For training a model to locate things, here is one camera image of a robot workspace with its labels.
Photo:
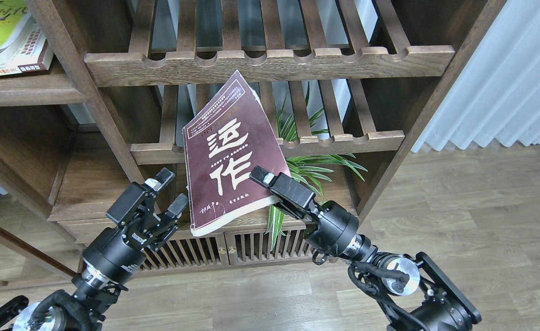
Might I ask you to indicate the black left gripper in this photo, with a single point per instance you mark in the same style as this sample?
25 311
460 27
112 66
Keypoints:
117 253

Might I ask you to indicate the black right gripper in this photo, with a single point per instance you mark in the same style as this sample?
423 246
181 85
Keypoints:
330 228

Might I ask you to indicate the maroon book white characters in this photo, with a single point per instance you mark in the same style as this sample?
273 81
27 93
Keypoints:
222 145

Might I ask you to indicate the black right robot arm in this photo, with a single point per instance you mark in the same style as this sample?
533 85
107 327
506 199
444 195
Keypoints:
412 292

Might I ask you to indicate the green spider plant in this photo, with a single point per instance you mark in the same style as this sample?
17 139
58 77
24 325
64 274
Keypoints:
306 170

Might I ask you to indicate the dark wooden bookshelf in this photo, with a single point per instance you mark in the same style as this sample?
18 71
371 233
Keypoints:
362 77

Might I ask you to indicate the white pleated curtain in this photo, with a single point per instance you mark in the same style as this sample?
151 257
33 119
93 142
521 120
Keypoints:
496 98

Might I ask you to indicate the dark wooden side frame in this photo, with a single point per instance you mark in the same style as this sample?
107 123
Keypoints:
19 246

